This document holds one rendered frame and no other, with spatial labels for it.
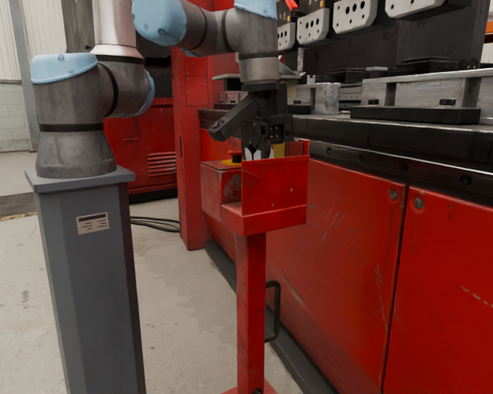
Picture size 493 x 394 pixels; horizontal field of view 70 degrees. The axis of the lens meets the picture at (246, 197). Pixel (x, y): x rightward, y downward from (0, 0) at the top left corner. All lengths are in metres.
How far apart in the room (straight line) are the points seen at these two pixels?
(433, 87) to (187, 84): 1.51
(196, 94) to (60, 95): 1.43
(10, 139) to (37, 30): 2.06
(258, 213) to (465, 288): 0.36
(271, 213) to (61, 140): 0.42
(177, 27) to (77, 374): 0.72
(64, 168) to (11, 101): 7.15
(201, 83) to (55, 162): 1.46
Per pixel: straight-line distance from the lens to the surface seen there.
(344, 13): 1.06
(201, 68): 2.12
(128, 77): 0.84
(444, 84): 0.82
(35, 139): 7.71
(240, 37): 0.69
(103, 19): 0.87
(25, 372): 1.57
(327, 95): 1.14
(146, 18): 0.61
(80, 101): 0.74
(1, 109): 7.87
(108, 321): 0.85
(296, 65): 1.32
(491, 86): 0.76
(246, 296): 0.85
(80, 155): 0.74
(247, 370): 0.97
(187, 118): 2.09
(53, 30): 8.05
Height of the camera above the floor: 0.91
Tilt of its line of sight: 15 degrees down
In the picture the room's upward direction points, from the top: straight up
